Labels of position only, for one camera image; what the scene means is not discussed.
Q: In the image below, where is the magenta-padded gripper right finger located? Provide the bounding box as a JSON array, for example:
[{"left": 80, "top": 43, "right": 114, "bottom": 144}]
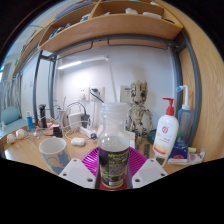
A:
[{"left": 126, "top": 147, "right": 169, "bottom": 190}]

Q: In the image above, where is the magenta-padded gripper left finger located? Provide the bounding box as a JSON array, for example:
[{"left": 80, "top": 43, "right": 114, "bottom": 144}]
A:
[{"left": 58, "top": 147, "right": 101, "bottom": 190}]

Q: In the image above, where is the clear bottle with dark label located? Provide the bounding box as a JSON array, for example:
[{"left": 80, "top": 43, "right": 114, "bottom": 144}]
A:
[{"left": 97, "top": 102, "right": 131, "bottom": 190}]

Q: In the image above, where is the dark ruler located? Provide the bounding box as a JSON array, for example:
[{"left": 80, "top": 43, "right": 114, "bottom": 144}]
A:
[{"left": 143, "top": 143, "right": 151, "bottom": 159}]

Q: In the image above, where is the white earbud case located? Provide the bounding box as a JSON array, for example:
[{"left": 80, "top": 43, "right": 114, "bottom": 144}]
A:
[{"left": 70, "top": 136, "right": 87, "bottom": 147}]

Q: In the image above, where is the white mug with blue print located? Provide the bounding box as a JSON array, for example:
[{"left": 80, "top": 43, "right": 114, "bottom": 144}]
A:
[{"left": 38, "top": 136, "right": 69, "bottom": 175}]

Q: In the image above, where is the blue box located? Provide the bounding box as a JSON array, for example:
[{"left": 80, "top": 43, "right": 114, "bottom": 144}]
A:
[{"left": 168, "top": 137, "right": 189, "bottom": 165}]

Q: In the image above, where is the white power strip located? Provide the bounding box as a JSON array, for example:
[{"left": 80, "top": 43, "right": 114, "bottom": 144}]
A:
[{"left": 79, "top": 125, "right": 99, "bottom": 139}]

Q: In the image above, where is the white lotion bottle red pump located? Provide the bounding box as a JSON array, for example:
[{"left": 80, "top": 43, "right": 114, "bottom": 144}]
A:
[{"left": 152, "top": 97, "right": 180, "bottom": 167}]

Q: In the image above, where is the small black jar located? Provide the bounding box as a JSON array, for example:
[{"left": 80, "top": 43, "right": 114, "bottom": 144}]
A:
[{"left": 52, "top": 124, "right": 63, "bottom": 138}]

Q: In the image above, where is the pink white packet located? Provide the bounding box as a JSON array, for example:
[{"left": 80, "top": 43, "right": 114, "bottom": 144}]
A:
[{"left": 187, "top": 148, "right": 206, "bottom": 165}]

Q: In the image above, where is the white charger block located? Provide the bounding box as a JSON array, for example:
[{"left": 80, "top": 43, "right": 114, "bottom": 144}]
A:
[{"left": 68, "top": 112, "right": 84, "bottom": 127}]

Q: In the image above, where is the blue bottle with bent nozzle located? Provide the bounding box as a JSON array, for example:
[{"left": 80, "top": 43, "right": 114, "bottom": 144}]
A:
[{"left": 175, "top": 84, "right": 193, "bottom": 144}]

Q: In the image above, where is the brown tree creature figurine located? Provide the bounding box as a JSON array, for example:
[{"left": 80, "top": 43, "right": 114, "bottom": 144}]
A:
[{"left": 127, "top": 80, "right": 154, "bottom": 141}]

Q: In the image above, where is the black cylindrical device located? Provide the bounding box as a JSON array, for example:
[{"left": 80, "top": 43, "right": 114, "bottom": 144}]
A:
[{"left": 38, "top": 103, "right": 48, "bottom": 129}]

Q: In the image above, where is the small blue tube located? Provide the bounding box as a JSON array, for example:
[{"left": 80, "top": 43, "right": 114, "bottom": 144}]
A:
[{"left": 25, "top": 110, "right": 35, "bottom": 132}]

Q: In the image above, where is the small white roll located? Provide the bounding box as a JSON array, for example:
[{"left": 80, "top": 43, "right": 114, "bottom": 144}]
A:
[
  {"left": 15, "top": 128, "right": 26, "bottom": 140},
  {"left": 6, "top": 133, "right": 17, "bottom": 144}
]

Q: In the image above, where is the light blue bed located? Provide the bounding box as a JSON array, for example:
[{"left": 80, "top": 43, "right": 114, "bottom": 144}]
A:
[{"left": 0, "top": 105, "right": 28, "bottom": 138}]

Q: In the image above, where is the wooden shelf unit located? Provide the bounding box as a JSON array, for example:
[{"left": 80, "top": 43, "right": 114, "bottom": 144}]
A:
[{"left": 38, "top": 0, "right": 184, "bottom": 54}]

